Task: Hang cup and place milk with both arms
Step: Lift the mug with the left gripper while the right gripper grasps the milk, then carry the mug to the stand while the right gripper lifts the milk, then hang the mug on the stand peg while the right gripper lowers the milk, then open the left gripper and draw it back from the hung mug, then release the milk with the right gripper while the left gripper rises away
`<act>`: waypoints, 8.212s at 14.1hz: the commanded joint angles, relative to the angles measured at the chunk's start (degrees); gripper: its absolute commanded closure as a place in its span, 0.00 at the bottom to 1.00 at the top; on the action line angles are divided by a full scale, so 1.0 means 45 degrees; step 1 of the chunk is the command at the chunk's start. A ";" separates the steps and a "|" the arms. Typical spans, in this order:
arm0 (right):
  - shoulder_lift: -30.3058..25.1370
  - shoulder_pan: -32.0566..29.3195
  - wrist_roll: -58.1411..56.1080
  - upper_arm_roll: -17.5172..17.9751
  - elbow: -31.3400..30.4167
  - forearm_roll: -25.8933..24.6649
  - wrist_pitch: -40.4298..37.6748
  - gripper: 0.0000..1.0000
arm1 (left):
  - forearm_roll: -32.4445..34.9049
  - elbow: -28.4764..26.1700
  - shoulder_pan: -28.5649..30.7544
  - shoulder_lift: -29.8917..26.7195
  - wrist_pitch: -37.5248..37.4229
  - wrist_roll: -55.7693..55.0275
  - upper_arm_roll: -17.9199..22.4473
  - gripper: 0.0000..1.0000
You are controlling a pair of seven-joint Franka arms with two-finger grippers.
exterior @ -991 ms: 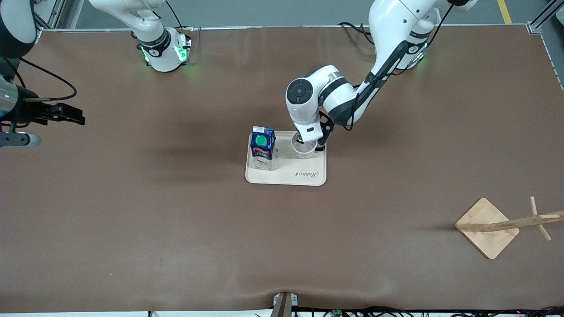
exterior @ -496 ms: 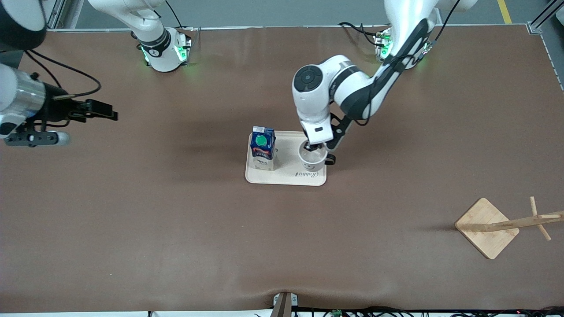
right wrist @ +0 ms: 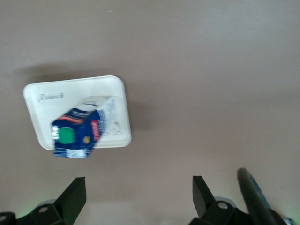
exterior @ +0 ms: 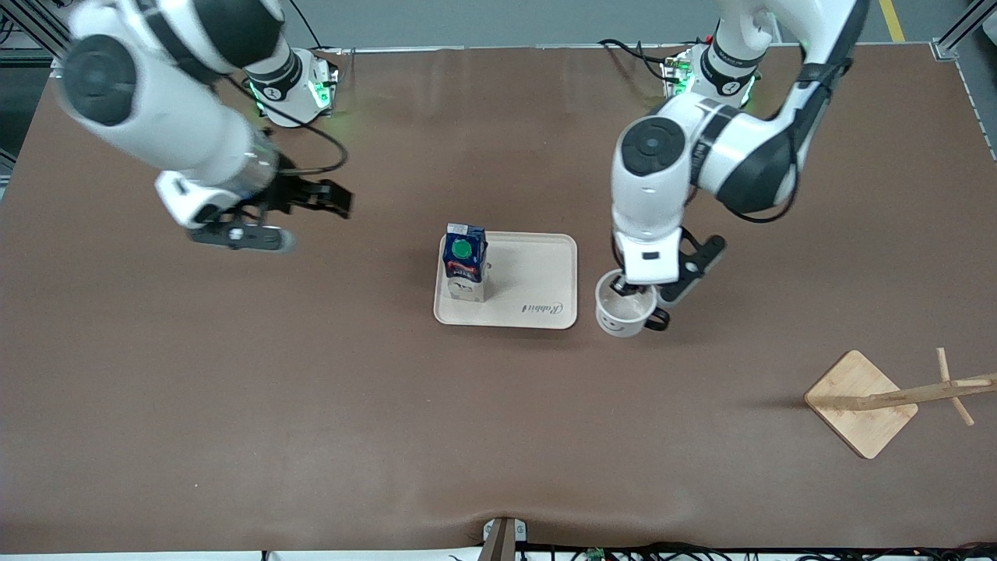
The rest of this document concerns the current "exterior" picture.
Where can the beige rabbit print tray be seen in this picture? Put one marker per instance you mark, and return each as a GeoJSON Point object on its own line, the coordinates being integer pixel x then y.
{"type": "Point", "coordinates": [530, 280]}

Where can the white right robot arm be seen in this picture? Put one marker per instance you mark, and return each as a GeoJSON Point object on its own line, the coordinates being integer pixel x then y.
{"type": "Point", "coordinates": [171, 117]}

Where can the white smiley face mug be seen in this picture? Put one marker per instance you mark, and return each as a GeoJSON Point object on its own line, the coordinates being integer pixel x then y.
{"type": "Point", "coordinates": [619, 318]}

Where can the blue white milk carton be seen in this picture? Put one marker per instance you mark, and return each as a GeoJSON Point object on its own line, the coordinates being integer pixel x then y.
{"type": "Point", "coordinates": [464, 261]}

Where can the aluminium frame profile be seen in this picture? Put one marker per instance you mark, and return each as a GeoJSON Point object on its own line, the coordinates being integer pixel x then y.
{"type": "Point", "coordinates": [31, 19]}
{"type": "Point", "coordinates": [966, 23]}

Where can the wooden cup rack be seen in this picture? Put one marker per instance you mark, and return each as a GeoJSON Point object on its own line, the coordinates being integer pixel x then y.
{"type": "Point", "coordinates": [861, 405]}

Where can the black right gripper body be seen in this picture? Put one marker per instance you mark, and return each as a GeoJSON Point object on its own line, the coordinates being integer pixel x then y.
{"type": "Point", "coordinates": [290, 192]}

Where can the metal table clamp bracket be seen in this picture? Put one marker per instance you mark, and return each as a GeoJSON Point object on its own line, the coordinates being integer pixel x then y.
{"type": "Point", "coordinates": [502, 539]}

